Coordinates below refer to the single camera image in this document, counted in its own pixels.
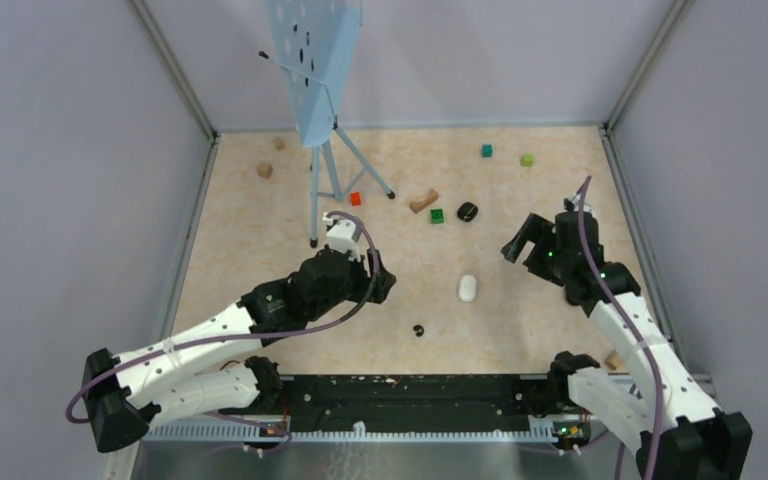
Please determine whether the white charging case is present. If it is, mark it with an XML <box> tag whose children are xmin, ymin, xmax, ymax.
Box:
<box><xmin>457</xmin><ymin>274</ymin><xmax>478</xmax><ymax>303</ymax></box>

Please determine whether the black earbud charging case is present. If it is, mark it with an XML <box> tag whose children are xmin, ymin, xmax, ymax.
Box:
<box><xmin>456</xmin><ymin>202</ymin><xmax>479</xmax><ymax>223</ymax></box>

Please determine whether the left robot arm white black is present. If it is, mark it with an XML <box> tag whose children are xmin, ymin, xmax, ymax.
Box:
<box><xmin>79</xmin><ymin>248</ymin><xmax>397</xmax><ymax>453</ymax></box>

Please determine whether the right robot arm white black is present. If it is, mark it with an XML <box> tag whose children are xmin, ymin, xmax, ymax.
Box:
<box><xmin>501</xmin><ymin>211</ymin><xmax>753</xmax><ymax>479</ymax></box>

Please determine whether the green lego brick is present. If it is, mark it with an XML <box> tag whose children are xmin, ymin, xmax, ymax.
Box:
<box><xmin>429</xmin><ymin>209</ymin><xmax>445</xmax><ymax>225</ymax></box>

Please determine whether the lime green cube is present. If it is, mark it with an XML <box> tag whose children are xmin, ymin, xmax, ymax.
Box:
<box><xmin>520</xmin><ymin>153</ymin><xmax>535</xmax><ymax>167</ymax></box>

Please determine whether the wooden cube near stand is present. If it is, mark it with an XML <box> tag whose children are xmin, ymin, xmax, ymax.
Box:
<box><xmin>256</xmin><ymin>162</ymin><xmax>274</xmax><ymax>179</ymax></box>

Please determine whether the light blue music stand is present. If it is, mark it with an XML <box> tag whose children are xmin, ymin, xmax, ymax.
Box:
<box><xmin>258</xmin><ymin>0</ymin><xmax>395</xmax><ymax>248</ymax></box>

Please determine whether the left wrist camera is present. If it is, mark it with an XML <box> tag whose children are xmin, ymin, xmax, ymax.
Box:
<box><xmin>322</xmin><ymin>211</ymin><xmax>363</xmax><ymax>262</ymax></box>

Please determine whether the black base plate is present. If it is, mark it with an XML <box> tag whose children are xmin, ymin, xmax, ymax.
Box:
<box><xmin>218</xmin><ymin>374</ymin><xmax>587</xmax><ymax>435</ymax></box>

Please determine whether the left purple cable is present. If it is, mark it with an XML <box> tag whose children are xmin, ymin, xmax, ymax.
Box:
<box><xmin>64</xmin><ymin>210</ymin><xmax>383</xmax><ymax>458</ymax></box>

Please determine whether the aluminium rail frame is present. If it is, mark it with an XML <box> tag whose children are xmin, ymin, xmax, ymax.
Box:
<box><xmin>102</xmin><ymin>374</ymin><xmax>743</xmax><ymax>480</ymax></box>

